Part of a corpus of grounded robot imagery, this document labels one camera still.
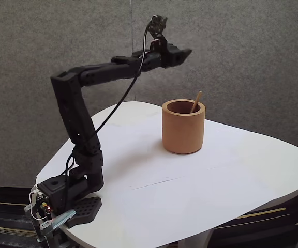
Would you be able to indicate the wooden pen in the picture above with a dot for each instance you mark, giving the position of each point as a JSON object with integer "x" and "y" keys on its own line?
{"x": 196, "y": 102}

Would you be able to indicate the brown cylindrical pen holder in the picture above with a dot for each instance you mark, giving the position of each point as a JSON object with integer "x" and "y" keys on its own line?
{"x": 182, "y": 129}

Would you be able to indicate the grey metal table clamp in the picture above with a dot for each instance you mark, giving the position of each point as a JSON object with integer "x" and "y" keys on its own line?
{"x": 58, "y": 219}

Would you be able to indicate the bare camera circuit board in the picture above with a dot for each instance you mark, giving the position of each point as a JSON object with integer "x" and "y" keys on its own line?
{"x": 158, "y": 23}

